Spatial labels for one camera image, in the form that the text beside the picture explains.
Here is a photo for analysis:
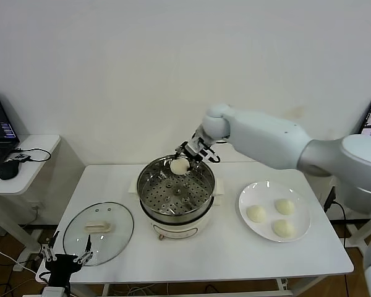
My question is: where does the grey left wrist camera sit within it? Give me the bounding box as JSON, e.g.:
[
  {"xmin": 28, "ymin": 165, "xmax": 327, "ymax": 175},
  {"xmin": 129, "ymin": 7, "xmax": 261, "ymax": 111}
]
[{"xmin": 43, "ymin": 286, "xmax": 66, "ymax": 297}]

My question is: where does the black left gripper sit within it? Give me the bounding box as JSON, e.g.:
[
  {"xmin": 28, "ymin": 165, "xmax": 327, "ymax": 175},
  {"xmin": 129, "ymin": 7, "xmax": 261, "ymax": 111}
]
[{"xmin": 40, "ymin": 230, "xmax": 94, "ymax": 287}]

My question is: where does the white steamed baozi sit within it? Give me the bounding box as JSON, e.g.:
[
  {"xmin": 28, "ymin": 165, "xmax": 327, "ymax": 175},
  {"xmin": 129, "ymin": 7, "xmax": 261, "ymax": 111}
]
[
  {"xmin": 274, "ymin": 198, "xmax": 295, "ymax": 217},
  {"xmin": 169, "ymin": 157, "xmax": 191, "ymax": 176},
  {"xmin": 271, "ymin": 218, "xmax": 297, "ymax": 239},
  {"xmin": 245, "ymin": 204, "xmax": 267, "ymax": 223}
]

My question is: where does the cream electric cooker base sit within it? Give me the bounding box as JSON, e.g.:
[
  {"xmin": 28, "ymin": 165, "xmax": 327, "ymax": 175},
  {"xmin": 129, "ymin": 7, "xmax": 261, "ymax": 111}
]
[{"xmin": 128, "ymin": 178, "xmax": 226, "ymax": 242}]

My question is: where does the black computer mouse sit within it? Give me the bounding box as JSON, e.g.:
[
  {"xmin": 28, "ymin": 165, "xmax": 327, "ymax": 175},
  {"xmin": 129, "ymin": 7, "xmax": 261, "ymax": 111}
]
[{"xmin": 0, "ymin": 160, "xmax": 20, "ymax": 181}]

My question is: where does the white side desk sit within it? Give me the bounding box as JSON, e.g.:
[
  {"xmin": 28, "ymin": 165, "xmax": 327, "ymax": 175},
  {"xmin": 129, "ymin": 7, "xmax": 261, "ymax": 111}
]
[
  {"xmin": 0, "ymin": 134, "xmax": 62, "ymax": 257},
  {"xmin": 329, "ymin": 176, "xmax": 371, "ymax": 257}
]

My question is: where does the white round plate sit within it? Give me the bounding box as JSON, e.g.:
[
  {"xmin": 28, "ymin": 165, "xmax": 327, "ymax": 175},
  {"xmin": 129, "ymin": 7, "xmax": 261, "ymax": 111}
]
[{"xmin": 238, "ymin": 181, "xmax": 312, "ymax": 243}]

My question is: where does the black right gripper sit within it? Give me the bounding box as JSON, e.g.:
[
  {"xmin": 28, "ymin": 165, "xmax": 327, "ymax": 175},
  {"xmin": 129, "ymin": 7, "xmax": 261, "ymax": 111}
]
[{"xmin": 173, "ymin": 128, "xmax": 216, "ymax": 171}]

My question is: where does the round glass pot lid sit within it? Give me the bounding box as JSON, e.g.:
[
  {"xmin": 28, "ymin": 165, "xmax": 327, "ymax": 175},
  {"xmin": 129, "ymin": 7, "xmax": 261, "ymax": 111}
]
[{"xmin": 62, "ymin": 202, "xmax": 135, "ymax": 267}]

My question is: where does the black cable with adapter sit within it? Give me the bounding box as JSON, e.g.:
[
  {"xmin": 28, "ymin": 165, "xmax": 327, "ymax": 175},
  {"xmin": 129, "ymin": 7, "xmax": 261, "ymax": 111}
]
[{"xmin": 323, "ymin": 185, "xmax": 349, "ymax": 248}]

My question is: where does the white floor cable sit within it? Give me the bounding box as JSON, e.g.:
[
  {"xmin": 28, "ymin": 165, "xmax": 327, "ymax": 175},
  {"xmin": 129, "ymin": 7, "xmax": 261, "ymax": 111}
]
[{"xmin": 0, "ymin": 243, "xmax": 38, "ymax": 275}]

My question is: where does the steel perforated steamer basket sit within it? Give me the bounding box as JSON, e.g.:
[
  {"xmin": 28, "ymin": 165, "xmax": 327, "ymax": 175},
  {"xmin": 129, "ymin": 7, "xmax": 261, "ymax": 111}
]
[{"xmin": 137, "ymin": 156, "xmax": 216, "ymax": 217}]

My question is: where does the black cable with dongle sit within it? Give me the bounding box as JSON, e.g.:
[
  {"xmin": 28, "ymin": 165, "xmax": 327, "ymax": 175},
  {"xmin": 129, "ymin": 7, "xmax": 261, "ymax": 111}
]
[{"xmin": 11, "ymin": 147, "xmax": 53, "ymax": 163}]

